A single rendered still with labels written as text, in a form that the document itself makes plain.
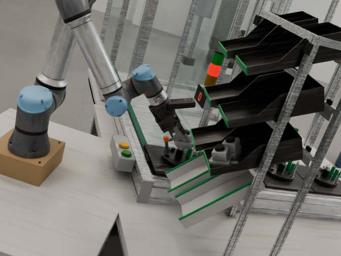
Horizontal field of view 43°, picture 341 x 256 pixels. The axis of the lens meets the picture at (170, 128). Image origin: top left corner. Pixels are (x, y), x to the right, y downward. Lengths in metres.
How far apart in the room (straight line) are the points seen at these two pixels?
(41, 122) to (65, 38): 0.31
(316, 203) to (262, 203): 0.27
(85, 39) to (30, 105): 0.30
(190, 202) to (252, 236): 0.36
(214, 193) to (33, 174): 0.65
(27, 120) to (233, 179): 0.74
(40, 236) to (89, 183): 0.38
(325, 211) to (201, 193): 0.76
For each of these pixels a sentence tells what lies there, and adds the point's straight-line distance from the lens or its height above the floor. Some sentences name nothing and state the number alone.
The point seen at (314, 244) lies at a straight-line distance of 1.89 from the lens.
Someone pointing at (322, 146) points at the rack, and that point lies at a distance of 1.36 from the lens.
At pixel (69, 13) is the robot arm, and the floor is 1.48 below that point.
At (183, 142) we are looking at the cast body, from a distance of 1.77.
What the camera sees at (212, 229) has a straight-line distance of 1.69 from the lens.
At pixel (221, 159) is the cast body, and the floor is 1.24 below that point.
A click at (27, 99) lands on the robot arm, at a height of 1.16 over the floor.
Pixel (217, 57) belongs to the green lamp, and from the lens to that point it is 1.88.
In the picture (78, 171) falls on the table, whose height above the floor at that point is 0.86.
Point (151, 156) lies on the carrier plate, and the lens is 1.81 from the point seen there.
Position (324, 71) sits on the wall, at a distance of 10.04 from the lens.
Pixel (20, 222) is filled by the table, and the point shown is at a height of 0.86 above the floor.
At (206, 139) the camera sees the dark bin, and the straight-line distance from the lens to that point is 1.49.
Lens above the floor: 1.77
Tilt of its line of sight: 22 degrees down
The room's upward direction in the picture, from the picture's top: 17 degrees clockwise
